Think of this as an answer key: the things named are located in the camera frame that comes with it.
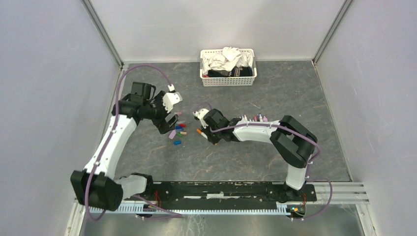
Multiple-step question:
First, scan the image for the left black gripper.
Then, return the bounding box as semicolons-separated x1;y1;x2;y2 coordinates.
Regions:
143;91;179;134

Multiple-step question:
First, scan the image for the pink highlighter cap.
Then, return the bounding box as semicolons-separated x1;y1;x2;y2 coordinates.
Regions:
168;130;177;140

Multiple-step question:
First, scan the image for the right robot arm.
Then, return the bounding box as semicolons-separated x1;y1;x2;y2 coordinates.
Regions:
193;109;321;201

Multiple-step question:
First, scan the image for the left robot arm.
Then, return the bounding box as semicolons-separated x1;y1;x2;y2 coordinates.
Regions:
70;82;182;211

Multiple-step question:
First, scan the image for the orange tip white marker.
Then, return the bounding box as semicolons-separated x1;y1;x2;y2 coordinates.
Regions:
196;129;208;140

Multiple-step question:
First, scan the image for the white plastic basket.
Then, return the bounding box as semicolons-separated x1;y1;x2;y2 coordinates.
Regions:
200;59;257;87

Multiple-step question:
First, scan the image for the black printed cloth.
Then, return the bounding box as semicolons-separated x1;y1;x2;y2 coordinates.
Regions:
207;66;253;78

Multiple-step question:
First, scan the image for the white crumpled cloth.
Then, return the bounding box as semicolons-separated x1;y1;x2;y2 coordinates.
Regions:
200;47;255;75

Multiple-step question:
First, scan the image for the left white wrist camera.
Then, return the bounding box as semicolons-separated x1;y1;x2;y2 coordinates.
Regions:
162;92;182;113

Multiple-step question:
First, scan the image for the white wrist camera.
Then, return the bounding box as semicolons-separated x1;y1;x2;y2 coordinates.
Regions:
162;92;182;113
192;108;209;129

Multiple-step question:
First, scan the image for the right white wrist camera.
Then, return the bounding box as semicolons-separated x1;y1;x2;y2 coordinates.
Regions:
192;108;209;129

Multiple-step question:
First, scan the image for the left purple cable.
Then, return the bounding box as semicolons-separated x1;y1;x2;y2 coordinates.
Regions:
84;63;183;223

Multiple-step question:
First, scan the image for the purple cable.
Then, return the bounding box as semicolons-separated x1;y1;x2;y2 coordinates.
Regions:
197;102;333;221
84;63;183;223

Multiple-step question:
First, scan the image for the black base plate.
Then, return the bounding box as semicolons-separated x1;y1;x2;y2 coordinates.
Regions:
140;181;317;210

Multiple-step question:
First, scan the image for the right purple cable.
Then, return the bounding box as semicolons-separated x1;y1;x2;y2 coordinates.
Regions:
197;102;333;221

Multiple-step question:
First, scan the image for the white cable duct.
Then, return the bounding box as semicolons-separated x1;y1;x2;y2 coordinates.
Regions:
106;202;291;216

